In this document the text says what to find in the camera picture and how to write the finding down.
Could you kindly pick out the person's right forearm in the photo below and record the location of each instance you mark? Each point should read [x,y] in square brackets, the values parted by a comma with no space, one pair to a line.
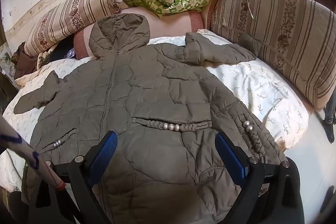
[15,140]

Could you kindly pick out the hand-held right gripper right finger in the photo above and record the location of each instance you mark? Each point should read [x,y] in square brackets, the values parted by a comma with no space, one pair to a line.
[231,158]

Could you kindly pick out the striped floral pillow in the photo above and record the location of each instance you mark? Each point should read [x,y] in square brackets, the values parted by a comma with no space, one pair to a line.
[68,14]

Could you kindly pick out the white floral quilt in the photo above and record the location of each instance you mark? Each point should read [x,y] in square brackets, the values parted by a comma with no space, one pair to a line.
[262,90]

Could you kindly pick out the olive puffer jacket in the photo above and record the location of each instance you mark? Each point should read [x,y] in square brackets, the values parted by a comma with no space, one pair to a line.
[157,87]

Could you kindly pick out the dark clothes pile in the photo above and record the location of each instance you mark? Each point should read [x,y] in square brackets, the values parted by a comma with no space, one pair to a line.
[63,48]

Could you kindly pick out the floral plastic sheet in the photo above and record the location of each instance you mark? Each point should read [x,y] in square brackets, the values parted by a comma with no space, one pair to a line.
[5,61]

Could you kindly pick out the large striped floral cushion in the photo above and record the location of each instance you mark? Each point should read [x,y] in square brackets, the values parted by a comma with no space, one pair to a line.
[288,37]

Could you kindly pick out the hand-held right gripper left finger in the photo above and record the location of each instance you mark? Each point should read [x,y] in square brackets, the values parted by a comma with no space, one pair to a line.
[105,153]

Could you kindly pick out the brown cloth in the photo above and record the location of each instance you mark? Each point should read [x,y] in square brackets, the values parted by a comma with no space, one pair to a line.
[23,61]

